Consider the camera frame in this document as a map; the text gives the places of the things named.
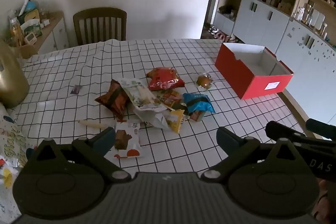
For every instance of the gold round container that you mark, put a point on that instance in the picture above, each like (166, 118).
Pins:
(10, 82)

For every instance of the green white bag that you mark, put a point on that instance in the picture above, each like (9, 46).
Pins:
(32, 28)

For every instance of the red chip bag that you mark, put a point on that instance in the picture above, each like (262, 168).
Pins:
(164, 79)

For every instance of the small white timer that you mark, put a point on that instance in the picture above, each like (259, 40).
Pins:
(30, 39)

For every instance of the wooden chair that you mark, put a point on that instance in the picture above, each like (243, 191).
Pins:
(99, 12)

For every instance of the yellow tissue box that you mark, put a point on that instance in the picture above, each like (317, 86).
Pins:
(31, 15)

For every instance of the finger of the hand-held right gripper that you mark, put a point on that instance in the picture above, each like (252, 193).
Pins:
(281, 130)

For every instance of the yellow snack packet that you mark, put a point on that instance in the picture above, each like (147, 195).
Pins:
(176, 120)

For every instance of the small white box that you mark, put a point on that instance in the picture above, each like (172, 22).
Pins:
(45, 22)

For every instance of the orange printed snack packet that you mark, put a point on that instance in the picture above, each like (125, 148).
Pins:
(169, 98)

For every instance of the white packet with brown picture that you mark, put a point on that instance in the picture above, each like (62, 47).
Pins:
(126, 137)

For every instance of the row of glass jars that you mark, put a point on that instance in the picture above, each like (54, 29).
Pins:
(309, 16)

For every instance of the wooden white sideboard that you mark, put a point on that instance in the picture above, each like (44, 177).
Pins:
(56, 29)

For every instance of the row of shoes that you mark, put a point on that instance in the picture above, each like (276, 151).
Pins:
(220, 35)

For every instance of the blue snack packet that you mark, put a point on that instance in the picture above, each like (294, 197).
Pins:
(197, 104)

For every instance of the bun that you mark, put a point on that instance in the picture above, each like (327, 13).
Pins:
(204, 81)

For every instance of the small purple sachet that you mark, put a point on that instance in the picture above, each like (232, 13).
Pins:
(76, 89)

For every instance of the grey wall cabinet unit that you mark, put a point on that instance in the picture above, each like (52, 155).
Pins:
(265, 19)

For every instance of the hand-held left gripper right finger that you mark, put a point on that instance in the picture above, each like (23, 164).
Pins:
(225, 138)

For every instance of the white green snack packet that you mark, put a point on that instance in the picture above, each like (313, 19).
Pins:
(139, 94)

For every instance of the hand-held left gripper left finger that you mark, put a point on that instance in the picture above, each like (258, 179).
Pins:
(106, 138)

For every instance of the checked white tablecloth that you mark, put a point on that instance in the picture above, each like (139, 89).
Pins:
(78, 66)

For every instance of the red cardboard box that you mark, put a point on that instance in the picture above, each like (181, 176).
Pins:
(231, 69)

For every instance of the orange drink bottle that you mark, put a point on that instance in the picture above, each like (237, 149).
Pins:
(16, 32)

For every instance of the white crinkled snack packet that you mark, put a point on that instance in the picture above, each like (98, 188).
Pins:
(152, 117)

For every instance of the person's right hand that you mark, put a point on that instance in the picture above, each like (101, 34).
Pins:
(328, 200)

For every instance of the patterned gift bag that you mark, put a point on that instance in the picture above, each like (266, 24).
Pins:
(10, 140)

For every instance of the brown striped snack packet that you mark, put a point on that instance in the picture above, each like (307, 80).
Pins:
(113, 98)

